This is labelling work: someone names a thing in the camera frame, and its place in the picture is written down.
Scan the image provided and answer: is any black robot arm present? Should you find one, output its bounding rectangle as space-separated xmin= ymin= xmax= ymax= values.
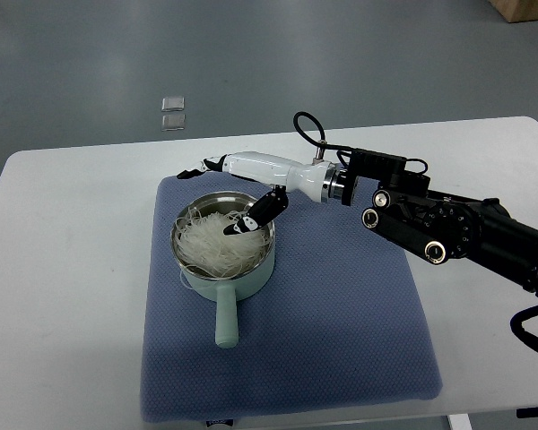
xmin=334 ymin=146 xmax=538 ymax=297

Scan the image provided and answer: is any white table leg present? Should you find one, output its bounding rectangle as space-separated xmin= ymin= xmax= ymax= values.
xmin=447 ymin=414 xmax=473 ymax=430

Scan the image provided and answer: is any lower floor metal plate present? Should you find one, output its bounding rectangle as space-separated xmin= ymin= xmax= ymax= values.
xmin=161 ymin=113 xmax=186 ymax=131

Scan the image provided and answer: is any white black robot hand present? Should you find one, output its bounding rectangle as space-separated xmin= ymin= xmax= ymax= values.
xmin=177 ymin=151 xmax=344 ymax=236

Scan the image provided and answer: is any mint green pot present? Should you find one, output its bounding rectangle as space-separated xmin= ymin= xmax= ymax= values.
xmin=170 ymin=191 xmax=275 ymax=348

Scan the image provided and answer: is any floor metal plate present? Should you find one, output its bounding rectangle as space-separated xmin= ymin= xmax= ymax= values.
xmin=161 ymin=113 xmax=186 ymax=131
xmin=161 ymin=96 xmax=185 ymax=112

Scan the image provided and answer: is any blue quilted mat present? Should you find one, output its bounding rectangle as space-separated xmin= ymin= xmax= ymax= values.
xmin=141 ymin=174 xmax=442 ymax=423

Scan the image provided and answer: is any cardboard box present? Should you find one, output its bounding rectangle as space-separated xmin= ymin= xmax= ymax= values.
xmin=490 ymin=0 xmax=538 ymax=23

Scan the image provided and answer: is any upper floor metal plate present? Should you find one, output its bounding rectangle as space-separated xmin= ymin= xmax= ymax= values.
xmin=161 ymin=96 xmax=185 ymax=112

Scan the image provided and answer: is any white vermicelli bundle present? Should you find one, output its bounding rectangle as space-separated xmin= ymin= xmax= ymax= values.
xmin=172 ymin=210 xmax=272 ymax=279

